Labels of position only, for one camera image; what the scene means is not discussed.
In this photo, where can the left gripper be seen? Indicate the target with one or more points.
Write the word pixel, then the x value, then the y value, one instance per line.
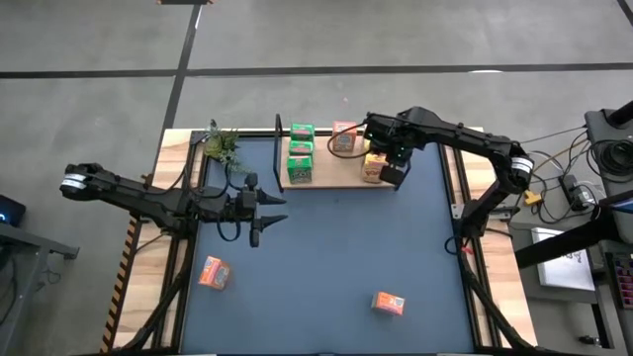
pixel 253 222

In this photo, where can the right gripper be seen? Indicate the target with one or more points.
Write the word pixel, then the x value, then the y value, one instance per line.
pixel 395 138

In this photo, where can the yellow Corn Pops cereal box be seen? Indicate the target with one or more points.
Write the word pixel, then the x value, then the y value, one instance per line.
pixel 373 170

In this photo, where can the orange Mini Wheats cereal box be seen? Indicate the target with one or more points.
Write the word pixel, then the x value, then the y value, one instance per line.
pixel 214 273
pixel 388 303
pixel 344 141

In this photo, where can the green Apple Jacks cereal box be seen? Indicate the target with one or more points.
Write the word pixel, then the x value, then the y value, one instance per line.
pixel 302 131
pixel 301 148
pixel 299 170

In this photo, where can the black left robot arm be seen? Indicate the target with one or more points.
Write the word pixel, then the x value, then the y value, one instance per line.
pixel 138 198

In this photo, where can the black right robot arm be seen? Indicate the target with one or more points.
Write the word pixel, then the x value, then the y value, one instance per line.
pixel 470 141

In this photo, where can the small green artificial plant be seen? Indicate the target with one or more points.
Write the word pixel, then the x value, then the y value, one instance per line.
pixel 221 146

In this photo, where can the light wooden side board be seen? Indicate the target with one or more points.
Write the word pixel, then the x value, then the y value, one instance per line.
pixel 138 296
pixel 514 296

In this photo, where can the black power adapter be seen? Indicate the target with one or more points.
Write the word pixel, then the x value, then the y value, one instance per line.
pixel 573 190

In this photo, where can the yellow black hazard tape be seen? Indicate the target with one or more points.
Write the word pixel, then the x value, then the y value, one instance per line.
pixel 113 316

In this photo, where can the black diagonal beam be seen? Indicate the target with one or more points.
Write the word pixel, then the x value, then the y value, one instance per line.
pixel 569 242

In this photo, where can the black equipment stand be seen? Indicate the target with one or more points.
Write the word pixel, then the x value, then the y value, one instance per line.
pixel 601 128

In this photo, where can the white paper sheet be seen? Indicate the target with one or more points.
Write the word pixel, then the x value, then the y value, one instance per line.
pixel 564 272

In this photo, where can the grey metal desk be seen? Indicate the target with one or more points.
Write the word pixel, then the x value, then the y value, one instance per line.
pixel 44 245

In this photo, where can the black monitor with blue light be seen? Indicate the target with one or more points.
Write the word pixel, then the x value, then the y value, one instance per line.
pixel 12 210

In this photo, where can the keyboard with coloured keys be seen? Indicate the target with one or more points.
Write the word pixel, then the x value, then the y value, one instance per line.
pixel 624 277

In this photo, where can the small black object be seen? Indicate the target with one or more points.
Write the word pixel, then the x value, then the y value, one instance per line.
pixel 587 340

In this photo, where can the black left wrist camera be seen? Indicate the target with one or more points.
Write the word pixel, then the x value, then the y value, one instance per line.
pixel 245 205

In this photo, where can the wooden shelf with black frame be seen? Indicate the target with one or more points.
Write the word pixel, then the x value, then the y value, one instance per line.
pixel 341 170

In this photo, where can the black metal table frame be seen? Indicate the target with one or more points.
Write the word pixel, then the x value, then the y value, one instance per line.
pixel 196 137

